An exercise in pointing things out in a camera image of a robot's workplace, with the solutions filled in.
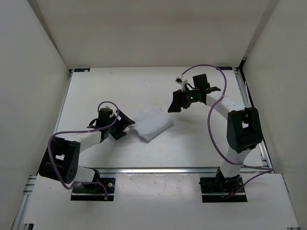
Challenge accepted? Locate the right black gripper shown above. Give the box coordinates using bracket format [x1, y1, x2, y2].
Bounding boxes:
[168, 87, 200, 113]

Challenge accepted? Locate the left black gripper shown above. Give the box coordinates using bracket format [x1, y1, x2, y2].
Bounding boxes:
[106, 109, 134, 140]

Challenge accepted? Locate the white fabric skirt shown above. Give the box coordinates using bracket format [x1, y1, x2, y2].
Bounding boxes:
[132, 107, 174, 142]

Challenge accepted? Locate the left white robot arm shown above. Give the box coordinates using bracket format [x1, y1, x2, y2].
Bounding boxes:
[38, 108, 135, 192]

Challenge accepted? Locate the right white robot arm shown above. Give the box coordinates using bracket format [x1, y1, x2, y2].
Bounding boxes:
[168, 74, 263, 192]

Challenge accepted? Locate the right blue corner label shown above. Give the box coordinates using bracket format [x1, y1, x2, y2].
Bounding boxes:
[218, 67, 233, 70]

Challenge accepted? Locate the blue corner label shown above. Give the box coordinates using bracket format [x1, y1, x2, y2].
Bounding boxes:
[218, 67, 233, 70]
[73, 68, 91, 72]

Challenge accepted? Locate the left blue corner label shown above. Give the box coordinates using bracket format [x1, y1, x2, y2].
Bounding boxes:
[73, 68, 91, 72]

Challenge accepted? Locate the white front cover board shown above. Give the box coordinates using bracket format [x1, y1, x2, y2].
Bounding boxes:
[24, 174, 299, 230]

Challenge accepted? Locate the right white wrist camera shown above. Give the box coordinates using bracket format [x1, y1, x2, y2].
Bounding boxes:
[175, 76, 189, 92]

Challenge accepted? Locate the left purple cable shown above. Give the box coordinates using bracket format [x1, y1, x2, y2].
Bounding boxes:
[47, 102, 120, 201]

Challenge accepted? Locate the front aluminium rail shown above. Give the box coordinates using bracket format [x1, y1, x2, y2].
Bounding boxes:
[94, 167, 218, 174]

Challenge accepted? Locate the right aluminium frame rail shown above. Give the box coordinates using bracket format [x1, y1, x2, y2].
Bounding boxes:
[234, 68, 274, 172]

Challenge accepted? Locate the aluminium frame rail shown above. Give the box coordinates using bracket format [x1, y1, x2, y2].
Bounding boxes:
[38, 69, 74, 172]
[234, 68, 274, 172]

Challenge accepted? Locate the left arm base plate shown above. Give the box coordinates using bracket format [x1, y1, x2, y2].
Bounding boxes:
[71, 176, 116, 202]

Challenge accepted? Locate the left aluminium frame rail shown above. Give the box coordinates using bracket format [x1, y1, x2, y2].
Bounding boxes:
[38, 69, 74, 172]

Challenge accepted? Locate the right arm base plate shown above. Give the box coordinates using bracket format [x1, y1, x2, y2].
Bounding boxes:
[199, 175, 248, 203]

